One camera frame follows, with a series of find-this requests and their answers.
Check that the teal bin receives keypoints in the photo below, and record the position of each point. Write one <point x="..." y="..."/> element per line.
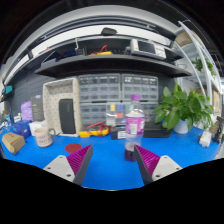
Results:
<point x="8" y="89"/>

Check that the clear bottle with purple cap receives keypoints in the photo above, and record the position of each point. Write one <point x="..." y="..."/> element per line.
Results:
<point x="134" y="125"/>

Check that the blue box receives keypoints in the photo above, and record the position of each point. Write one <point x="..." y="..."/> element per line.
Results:
<point x="21" y="128"/>

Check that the dark grey box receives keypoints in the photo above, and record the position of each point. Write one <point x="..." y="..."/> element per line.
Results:
<point x="37" y="108"/>

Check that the white power adapter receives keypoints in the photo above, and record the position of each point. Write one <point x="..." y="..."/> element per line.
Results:
<point x="205" y="138"/>

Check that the purple plastic bag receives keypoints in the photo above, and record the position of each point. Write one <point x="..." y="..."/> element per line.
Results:
<point x="26" y="111"/>

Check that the white rack shelf unit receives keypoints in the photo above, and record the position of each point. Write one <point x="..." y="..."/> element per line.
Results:
<point x="208" y="66"/>

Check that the brown cardboard box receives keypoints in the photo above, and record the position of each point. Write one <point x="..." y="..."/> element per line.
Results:
<point x="13" y="142"/>

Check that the yellow multimeter with red leads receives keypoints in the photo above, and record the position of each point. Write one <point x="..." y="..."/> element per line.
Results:
<point x="95" y="130"/>

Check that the dark overhead shelf unit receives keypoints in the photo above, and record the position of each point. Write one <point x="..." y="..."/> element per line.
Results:
<point x="106" y="63"/>

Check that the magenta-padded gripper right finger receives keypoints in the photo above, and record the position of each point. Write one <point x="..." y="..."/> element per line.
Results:
<point x="165" y="165"/>

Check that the beige patterned mug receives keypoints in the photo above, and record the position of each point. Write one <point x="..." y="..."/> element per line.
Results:
<point x="42" y="137"/>

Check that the small black box white label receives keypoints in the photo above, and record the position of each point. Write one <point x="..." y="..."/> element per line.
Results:
<point x="117" y="132"/>

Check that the green potted plant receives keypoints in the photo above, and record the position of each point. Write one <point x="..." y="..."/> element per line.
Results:
<point x="176" y="108"/>

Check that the black flat case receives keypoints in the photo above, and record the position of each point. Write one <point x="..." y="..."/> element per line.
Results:
<point x="158" y="130"/>

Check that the flat round red coaster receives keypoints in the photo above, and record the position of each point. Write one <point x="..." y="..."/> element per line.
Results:
<point x="73" y="148"/>

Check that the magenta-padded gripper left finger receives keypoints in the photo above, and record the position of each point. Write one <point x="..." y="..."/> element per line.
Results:
<point x="58" y="166"/>

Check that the white dotted tray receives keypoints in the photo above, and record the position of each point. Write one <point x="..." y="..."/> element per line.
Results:
<point x="51" y="106"/>

